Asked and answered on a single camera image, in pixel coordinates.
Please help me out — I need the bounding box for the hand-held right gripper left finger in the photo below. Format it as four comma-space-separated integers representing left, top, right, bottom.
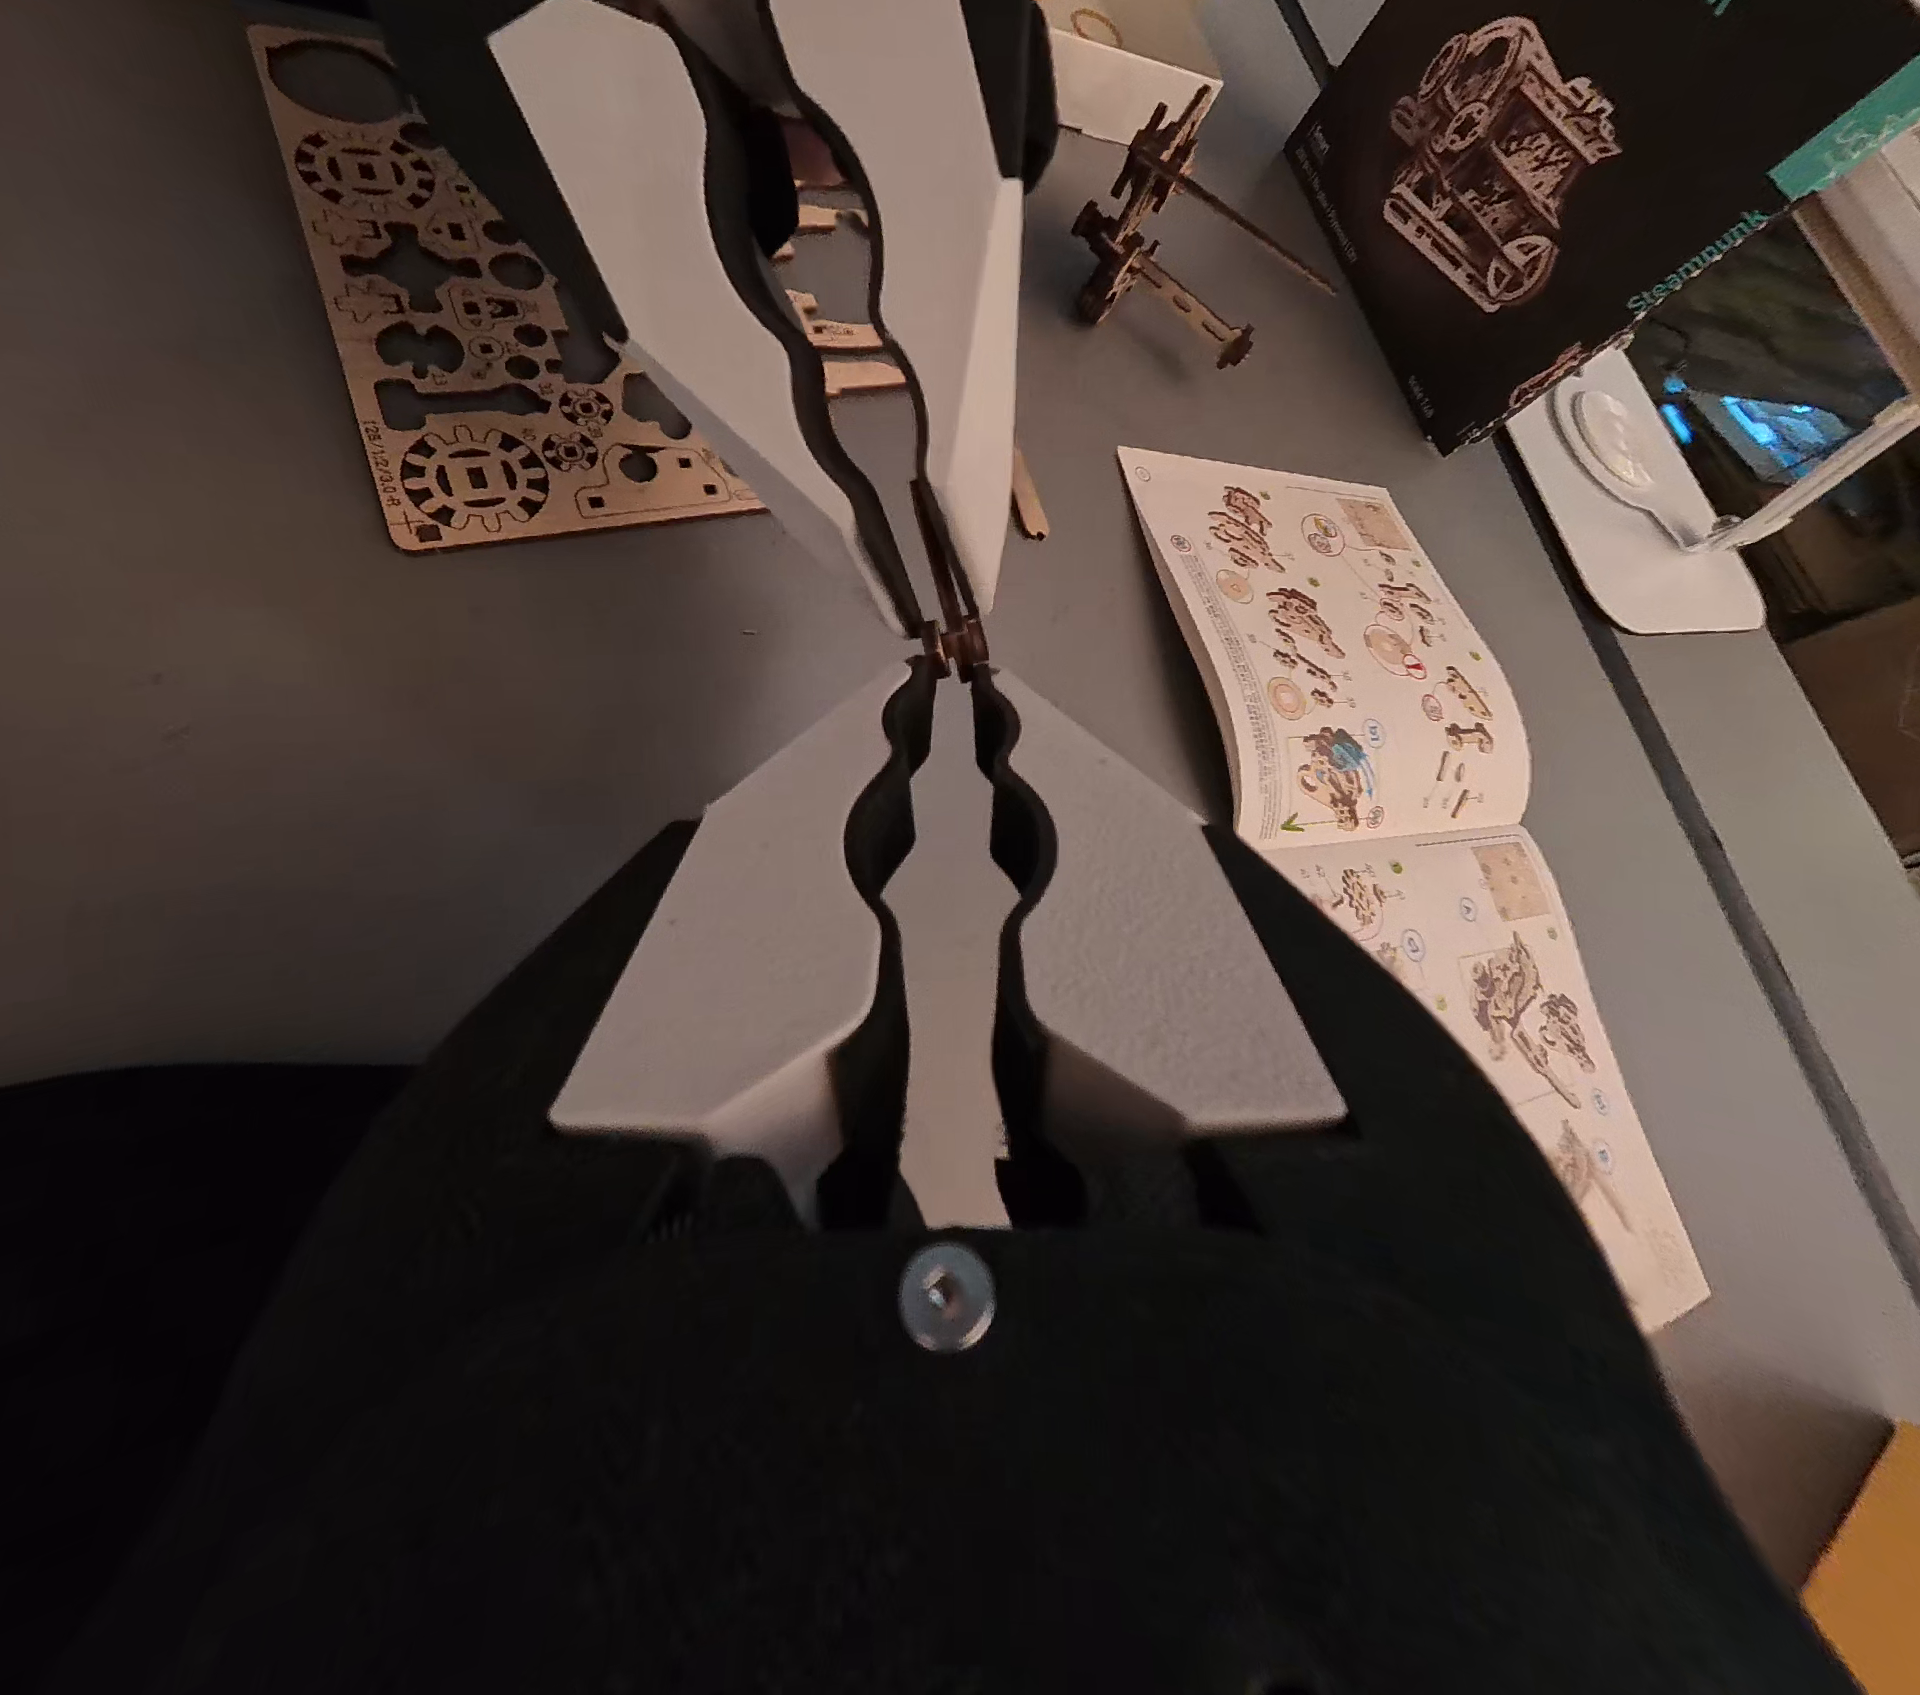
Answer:
546, 656, 942, 1236

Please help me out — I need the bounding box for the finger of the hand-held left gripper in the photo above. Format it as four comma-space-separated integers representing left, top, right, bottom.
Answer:
765, 0, 1037, 631
485, 0, 925, 646

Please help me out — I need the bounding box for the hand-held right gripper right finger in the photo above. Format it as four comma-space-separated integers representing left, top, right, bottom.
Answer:
968, 663, 1347, 1236

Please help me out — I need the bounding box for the partly built wooden model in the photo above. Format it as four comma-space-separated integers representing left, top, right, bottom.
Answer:
1074, 86, 1339, 369

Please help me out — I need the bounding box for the laser-cut wooden parts sheet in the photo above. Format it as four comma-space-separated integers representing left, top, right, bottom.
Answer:
245, 18, 931, 563

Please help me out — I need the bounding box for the model instruction booklet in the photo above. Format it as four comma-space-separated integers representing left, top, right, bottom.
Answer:
1114, 451, 1709, 1334

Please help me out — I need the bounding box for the black model kit box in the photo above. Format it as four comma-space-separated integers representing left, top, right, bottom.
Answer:
1279, 0, 1920, 462

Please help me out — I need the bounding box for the white stand base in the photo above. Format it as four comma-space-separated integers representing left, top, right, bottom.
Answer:
1503, 343, 1920, 634

